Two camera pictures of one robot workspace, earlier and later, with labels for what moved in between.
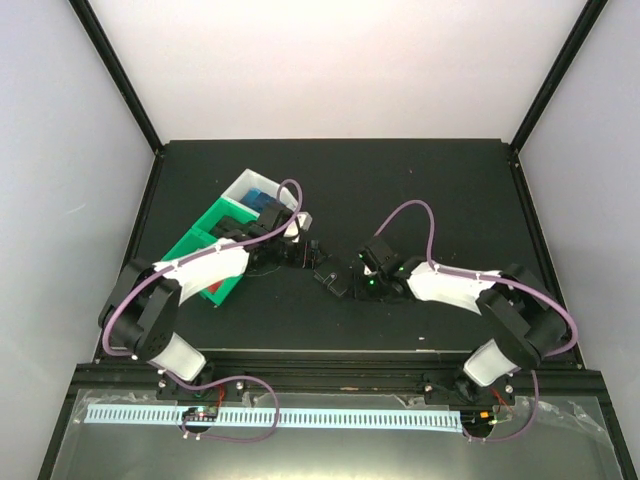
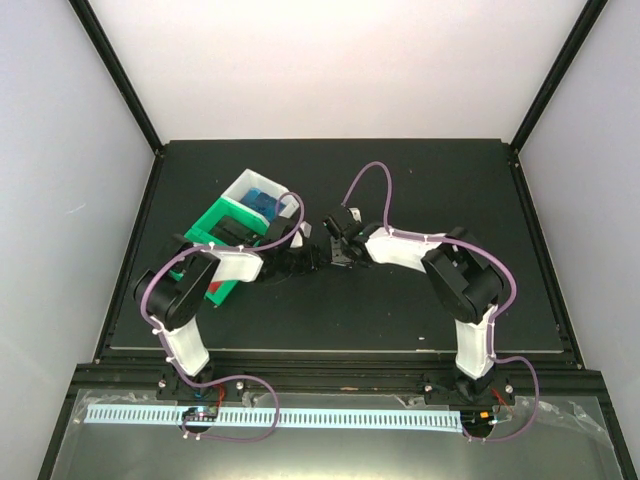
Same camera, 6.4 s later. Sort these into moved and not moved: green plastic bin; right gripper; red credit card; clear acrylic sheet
Moved: right gripper
Not moved: green plastic bin; red credit card; clear acrylic sheet
